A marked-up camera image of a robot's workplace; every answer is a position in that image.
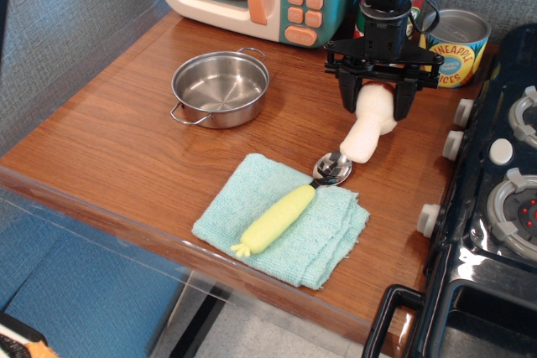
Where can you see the black toy stove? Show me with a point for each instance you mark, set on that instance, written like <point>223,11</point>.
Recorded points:
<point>479,298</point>

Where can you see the clear acrylic barrier panel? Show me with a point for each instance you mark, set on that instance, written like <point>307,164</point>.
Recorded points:
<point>91,294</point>

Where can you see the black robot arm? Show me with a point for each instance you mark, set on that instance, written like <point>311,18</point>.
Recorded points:
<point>385,53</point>

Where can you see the light blue folded towel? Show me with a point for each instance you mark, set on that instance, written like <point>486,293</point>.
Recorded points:
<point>309,250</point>

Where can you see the pineapple slices toy can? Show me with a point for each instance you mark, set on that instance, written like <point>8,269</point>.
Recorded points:
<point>460,38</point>

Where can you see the white plush mushroom brown cap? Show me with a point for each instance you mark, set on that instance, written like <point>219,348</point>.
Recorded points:
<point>374,118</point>

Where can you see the spoon with yellow handle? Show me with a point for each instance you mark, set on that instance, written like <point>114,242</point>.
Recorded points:
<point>330,170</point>

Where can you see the tomato sauce toy can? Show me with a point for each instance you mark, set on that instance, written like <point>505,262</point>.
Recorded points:
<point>415,12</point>

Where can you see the small stainless steel pot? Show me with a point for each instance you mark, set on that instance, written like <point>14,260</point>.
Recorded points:
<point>220,90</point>

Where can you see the orange plush object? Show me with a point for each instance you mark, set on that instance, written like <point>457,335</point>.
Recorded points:
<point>21,340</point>

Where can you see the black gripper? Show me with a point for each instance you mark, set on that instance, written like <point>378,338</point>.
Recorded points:
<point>384,52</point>

